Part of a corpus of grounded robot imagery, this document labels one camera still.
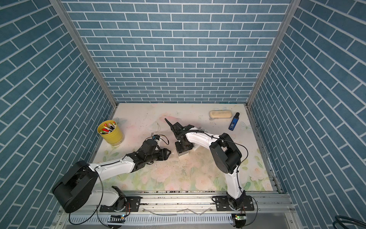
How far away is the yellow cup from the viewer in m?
0.88

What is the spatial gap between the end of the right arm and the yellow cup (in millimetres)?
386

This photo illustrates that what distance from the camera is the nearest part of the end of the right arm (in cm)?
69
